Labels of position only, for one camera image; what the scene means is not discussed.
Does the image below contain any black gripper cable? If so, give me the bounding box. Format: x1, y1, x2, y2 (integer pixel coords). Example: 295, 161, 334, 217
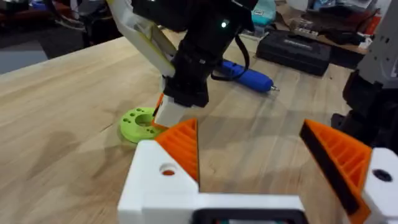
210, 33, 251, 82

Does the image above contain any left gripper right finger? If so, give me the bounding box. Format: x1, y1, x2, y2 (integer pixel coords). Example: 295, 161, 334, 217
299, 119, 398, 224

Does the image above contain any black plastic tool case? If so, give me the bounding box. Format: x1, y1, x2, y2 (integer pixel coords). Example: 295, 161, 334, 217
256, 30, 333, 77

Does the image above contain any pale wrist plate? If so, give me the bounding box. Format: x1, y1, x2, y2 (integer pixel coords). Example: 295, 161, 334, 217
106, 0, 177, 78

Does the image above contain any blue electric screwdriver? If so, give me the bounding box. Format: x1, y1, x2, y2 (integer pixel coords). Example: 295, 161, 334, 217
216, 60, 280, 93

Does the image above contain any teal bag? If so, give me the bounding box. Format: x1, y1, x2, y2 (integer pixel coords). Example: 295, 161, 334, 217
251, 0, 277, 27

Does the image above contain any green disc with holes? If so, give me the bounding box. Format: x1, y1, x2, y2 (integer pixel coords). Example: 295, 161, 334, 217
119, 106, 166, 144

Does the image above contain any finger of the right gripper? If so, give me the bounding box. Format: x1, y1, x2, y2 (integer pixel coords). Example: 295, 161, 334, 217
151, 92, 188, 131

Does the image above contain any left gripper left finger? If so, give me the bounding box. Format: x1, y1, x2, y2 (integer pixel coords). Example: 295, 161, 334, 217
117, 118, 200, 224

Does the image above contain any heap of tools and boxes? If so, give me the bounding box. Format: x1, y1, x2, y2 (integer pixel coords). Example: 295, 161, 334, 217
275, 0, 382, 55

